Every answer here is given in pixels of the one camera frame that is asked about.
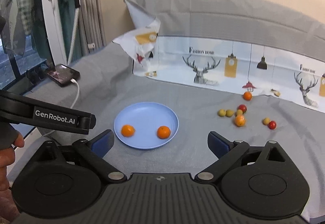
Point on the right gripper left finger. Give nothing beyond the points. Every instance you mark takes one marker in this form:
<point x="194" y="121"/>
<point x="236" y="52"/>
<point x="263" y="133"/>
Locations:
<point x="91" y="154"/>

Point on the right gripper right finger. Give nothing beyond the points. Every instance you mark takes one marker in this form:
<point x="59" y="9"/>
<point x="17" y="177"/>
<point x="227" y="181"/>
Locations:
<point x="229" y="156"/>

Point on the orange mandarin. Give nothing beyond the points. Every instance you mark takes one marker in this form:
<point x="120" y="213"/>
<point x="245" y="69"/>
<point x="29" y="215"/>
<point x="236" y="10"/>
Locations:
<point x="240" y="120"/>
<point x="163" y="132"/>

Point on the small orange cluster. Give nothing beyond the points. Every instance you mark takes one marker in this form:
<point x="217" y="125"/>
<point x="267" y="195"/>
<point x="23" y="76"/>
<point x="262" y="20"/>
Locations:
<point x="127" y="130"/>

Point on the red cherry tomato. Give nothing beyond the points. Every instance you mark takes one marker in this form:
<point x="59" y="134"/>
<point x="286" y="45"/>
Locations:
<point x="243" y="108"/>

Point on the red tomato cluster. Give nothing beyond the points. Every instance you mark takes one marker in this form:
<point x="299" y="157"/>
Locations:
<point x="272" y="125"/>

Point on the blue plastic plate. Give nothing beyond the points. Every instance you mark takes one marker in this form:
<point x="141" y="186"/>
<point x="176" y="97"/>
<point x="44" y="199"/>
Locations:
<point x="146" y="118"/>

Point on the person left hand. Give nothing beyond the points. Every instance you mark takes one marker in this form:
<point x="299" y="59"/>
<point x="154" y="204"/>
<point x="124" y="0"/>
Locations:
<point x="7" y="158"/>

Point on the black smartphone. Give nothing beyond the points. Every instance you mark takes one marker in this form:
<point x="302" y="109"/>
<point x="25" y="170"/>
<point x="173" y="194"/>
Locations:
<point x="62" y="75"/>

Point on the deer print pillow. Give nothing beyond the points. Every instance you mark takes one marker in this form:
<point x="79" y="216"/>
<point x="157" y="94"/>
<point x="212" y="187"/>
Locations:
<point x="238" y="46"/>

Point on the grey curtain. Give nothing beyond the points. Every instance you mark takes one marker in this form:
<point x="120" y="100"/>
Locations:
<point x="91" y="28"/>

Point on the white door frame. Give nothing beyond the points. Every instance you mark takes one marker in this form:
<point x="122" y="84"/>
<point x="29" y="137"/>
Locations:
<point x="52" y="20"/>

